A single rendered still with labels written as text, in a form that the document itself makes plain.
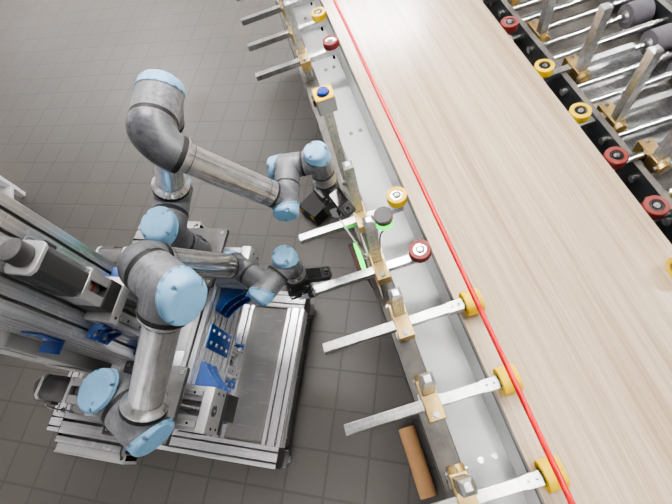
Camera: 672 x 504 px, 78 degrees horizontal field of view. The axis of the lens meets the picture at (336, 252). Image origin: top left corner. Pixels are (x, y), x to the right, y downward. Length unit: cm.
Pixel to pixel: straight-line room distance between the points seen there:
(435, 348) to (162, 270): 109
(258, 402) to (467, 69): 182
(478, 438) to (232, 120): 279
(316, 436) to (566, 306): 138
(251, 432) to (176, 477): 55
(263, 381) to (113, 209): 188
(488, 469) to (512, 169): 106
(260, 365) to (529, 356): 132
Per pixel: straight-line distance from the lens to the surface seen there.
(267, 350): 222
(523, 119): 188
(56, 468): 299
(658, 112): 231
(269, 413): 214
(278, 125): 330
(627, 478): 145
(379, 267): 152
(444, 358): 167
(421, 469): 217
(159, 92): 112
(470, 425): 164
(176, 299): 92
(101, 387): 127
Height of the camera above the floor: 225
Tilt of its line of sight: 62 degrees down
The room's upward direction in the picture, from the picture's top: 22 degrees counter-clockwise
